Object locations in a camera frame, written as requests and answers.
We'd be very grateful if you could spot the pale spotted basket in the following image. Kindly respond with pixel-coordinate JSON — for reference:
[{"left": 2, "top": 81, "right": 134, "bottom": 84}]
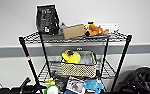
[{"left": 60, "top": 50, "right": 98, "bottom": 79}]

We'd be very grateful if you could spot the yellow plush toy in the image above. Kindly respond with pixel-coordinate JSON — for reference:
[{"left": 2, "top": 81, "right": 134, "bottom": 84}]
[{"left": 61, "top": 49, "right": 82, "bottom": 65}]

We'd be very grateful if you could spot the white printed box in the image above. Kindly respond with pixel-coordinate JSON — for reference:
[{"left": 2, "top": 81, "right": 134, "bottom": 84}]
[{"left": 79, "top": 51, "right": 95, "bottom": 66}]

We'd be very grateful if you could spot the brown cardboard box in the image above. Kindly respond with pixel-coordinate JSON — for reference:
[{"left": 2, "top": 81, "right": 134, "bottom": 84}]
[{"left": 61, "top": 22, "right": 86, "bottom": 40}]

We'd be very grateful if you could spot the orange plush toy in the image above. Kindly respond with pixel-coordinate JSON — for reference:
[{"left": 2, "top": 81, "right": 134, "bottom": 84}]
[{"left": 83, "top": 21, "right": 111, "bottom": 37}]

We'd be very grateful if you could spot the white printed magazine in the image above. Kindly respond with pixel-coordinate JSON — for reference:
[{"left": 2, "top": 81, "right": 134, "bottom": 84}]
[{"left": 65, "top": 77, "right": 86, "bottom": 94}]

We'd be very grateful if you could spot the small black bag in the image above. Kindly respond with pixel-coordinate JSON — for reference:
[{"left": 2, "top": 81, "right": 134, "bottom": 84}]
[{"left": 53, "top": 75, "right": 69, "bottom": 92}]

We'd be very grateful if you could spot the large black printed bag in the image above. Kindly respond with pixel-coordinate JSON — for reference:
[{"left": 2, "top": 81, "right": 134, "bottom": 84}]
[{"left": 35, "top": 3, "right": 61, "bottom": 36}]

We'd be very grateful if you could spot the light blue plush toy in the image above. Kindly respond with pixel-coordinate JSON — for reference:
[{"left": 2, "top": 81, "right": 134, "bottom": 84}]
[{"left": 83, "top": 78, "right": 106, "bottom": 94}]

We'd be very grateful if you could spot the green and white toy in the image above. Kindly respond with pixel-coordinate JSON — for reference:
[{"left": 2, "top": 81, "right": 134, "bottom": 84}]
[{"left": 44, "top": 84, "right": 60, "bottom": 94}]

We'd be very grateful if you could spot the black office chair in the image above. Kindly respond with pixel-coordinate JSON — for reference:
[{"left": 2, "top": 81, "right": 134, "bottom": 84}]
[{"left": 115, "top": 66, "right": 150, "bottom": 94}]

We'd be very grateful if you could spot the black wire shelf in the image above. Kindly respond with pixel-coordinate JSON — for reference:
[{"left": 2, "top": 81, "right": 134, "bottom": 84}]
[{"left": 17, "top": 29, "right": 133, "bottom": 94}]

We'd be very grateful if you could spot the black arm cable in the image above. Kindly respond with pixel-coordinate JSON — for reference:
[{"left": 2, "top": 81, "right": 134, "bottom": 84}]
[{"left": 18, "top": 76, "right": 32, "bottom": 94}]

